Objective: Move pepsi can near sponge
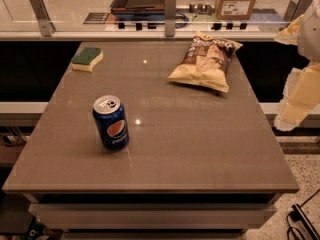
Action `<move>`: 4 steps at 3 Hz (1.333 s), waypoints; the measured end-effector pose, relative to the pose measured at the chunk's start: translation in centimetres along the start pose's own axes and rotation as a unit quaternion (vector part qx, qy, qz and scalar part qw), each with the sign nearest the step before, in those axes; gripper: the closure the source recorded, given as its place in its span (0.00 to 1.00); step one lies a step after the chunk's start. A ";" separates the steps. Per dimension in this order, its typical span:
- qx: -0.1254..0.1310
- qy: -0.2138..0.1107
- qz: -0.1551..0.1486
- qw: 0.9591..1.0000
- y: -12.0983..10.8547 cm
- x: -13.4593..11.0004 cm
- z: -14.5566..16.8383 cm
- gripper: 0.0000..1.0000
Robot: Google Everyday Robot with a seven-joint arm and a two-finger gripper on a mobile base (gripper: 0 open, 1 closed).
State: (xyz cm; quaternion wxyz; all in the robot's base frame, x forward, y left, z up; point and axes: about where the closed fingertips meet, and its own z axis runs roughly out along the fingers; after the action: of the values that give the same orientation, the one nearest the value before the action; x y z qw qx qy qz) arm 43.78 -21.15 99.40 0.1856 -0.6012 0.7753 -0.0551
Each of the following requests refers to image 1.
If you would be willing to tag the metal bracket post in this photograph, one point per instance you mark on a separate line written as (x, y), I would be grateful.
(170, 11)
(296, 8)
(45, 24)

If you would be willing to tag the black power strip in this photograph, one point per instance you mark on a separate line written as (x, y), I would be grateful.
(299, 226)

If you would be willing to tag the blue pepsi can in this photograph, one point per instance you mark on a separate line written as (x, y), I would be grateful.
(110, 118)

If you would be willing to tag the brown cardboard box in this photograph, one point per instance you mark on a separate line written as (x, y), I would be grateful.
(234, 9)

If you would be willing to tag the right metal bracket post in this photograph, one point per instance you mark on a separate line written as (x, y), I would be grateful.
(296, 8)

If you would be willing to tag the middle metal bracket post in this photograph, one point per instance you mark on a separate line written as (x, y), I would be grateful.
(170, 11)

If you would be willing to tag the green and yellow sponge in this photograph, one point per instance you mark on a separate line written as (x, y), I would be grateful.
(87, 59)

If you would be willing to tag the left metal bracket post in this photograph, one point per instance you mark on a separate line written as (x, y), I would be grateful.
(45, 24)

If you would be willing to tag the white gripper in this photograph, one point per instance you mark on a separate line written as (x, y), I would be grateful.
(310, 34)

